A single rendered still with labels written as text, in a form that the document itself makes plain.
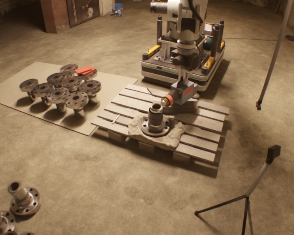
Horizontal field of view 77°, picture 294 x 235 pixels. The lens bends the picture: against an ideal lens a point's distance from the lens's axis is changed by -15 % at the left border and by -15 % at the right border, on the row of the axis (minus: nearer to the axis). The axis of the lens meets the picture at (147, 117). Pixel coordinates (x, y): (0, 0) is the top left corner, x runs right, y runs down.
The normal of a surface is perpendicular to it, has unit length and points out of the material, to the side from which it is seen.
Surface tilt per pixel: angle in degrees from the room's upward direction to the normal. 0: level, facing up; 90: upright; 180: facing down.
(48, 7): 90
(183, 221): 0
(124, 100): 0
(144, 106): 0
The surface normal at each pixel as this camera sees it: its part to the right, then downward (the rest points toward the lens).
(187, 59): -0.67, 0.47
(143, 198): 0.00, -0.77
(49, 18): -0.41, 0.58
